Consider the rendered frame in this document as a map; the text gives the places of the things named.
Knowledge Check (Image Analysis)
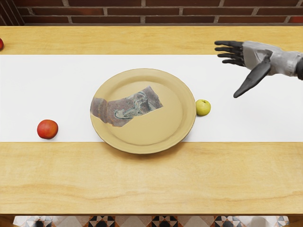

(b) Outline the tan plate with printed pattern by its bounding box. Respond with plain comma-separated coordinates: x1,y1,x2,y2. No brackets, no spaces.
89,68,196,155

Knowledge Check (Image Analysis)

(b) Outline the yellow-green apple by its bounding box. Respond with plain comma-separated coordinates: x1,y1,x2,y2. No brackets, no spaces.
195,99,212,117

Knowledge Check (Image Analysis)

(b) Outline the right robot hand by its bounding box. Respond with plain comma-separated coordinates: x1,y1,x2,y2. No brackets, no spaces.
214,40,299,98

